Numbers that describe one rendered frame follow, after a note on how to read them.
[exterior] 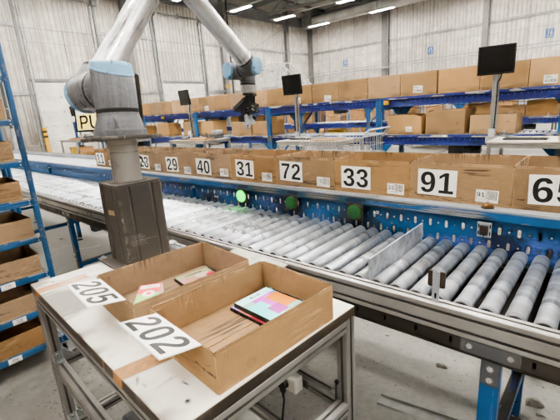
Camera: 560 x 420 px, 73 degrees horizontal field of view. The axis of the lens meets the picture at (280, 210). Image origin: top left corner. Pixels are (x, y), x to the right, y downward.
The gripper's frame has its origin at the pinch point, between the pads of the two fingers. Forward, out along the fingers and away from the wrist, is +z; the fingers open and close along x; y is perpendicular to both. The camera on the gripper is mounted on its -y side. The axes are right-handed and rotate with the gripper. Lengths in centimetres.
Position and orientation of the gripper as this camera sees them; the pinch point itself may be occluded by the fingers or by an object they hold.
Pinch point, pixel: (247, 127)
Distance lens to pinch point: 236.0
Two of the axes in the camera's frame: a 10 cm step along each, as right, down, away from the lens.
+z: 0.1, 9.7, 2.6
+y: 8.0, 1.5, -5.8
